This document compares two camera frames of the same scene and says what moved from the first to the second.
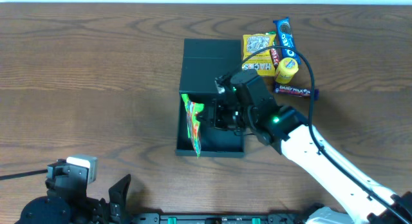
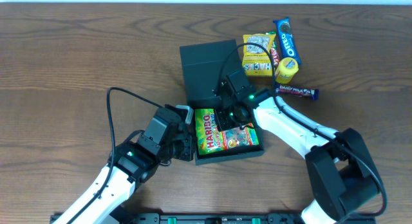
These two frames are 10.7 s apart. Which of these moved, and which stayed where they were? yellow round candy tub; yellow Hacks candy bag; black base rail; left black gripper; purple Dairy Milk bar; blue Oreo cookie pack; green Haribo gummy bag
Moved: left black gripper; green Haribo gummy bag
Stayed: black base rail; yellow round candy tub; yellow Hacks candy bag; purple Dairy Milk bar; blue Oreo cookie pack
